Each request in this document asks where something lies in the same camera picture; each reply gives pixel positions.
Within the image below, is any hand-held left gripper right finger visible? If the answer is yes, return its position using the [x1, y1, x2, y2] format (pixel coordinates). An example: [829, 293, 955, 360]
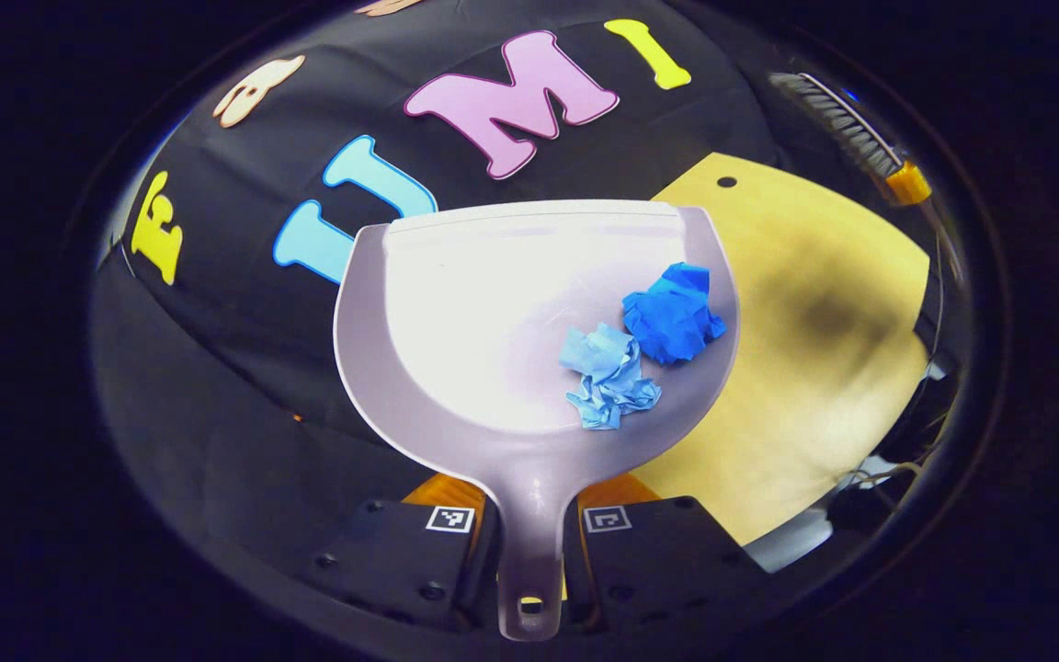
[562, 474, 769, 635]

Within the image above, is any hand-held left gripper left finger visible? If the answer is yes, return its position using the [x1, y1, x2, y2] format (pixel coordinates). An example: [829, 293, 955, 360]
[295, 474, 503, 635]

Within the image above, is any pale purple small broom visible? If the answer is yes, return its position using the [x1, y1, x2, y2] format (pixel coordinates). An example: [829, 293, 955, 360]
[769, 72, 907, 180]

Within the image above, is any light blue paper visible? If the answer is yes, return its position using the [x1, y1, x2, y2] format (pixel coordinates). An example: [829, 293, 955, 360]
[559, 322, 664, 431]

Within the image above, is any dark blue paper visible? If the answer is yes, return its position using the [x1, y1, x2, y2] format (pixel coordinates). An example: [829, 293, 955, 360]
[621, 262, 728, 366]

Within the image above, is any pale purple dustpan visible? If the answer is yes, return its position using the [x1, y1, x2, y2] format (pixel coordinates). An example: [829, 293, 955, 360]
[334, 200, 742, 642]

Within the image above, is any wooden desktop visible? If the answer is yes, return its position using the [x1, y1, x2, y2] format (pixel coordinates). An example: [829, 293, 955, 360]
[626, 152, 933, 548]

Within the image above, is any black backdrop cloth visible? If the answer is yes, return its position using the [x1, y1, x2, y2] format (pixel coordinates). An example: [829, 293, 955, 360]
[88, 0, 861, 589]

